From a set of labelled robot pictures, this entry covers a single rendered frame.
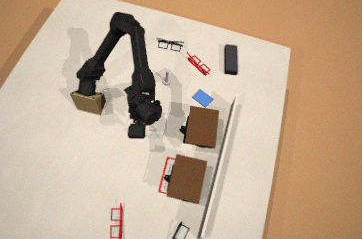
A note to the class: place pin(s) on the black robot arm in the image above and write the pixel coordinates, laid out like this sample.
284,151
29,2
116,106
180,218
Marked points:
142,78

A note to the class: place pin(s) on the blue tag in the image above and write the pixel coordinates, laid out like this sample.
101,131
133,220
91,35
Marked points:
202,98

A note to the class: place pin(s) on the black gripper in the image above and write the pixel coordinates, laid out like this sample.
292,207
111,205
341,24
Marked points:
137,130

